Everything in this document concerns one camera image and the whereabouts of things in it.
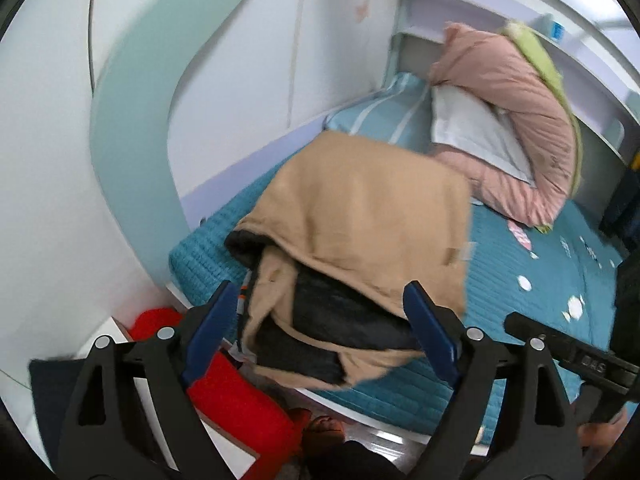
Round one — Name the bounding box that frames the pink quilt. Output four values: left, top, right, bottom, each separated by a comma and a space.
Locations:
427, 22, 576, 228

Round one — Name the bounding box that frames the person's leg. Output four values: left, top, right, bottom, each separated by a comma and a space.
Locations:
304, 439, 408, 480

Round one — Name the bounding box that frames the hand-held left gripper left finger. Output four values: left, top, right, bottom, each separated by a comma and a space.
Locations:
55, 279, 242, 480

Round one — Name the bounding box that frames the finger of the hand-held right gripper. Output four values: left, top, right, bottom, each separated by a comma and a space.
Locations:
503, 311, 573, 361
611, 257, 640, 361

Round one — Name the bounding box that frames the lilac shelf unit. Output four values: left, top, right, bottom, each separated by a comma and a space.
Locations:
392, 0, 640, 161

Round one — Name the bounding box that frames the grey cloth with orange trim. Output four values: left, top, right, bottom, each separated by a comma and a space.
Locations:
232, 270, 261, 366

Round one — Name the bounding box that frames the mint green bed frame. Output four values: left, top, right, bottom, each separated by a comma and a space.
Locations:
89, 0, 416, 231

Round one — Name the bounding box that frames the person's right hand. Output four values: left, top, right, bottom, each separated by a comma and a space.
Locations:
580, 406, 630, 456

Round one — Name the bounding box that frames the green quilt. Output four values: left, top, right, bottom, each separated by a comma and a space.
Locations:
500, 19, 585, 235

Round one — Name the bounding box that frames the red stool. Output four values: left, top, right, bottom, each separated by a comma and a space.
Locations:
129, 306, 303, 468

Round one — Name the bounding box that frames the person's foot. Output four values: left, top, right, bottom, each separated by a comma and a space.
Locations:
290, 406, 347, 458

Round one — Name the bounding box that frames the tan button-up jacket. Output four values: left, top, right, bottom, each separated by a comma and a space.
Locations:
224, 130, 476, 391

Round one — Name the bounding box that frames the blue striped pillow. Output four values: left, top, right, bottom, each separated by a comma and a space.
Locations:
324, 71, 436, 148

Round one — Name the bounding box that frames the yellow and navy puffer jacket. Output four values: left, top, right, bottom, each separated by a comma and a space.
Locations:
597, 145, 640, 246

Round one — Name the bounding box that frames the teal quilted bed mattress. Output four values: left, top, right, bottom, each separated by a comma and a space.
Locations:
167, 72, 640, 448

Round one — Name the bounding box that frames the dark navy cloth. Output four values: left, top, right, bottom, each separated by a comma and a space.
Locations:
29, 356, 83, 413

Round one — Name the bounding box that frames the white pillow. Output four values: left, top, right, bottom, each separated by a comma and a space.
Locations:
430, 84, 537, 183

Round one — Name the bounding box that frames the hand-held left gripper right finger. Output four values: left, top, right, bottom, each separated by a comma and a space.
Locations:
400, 280, 586, 480

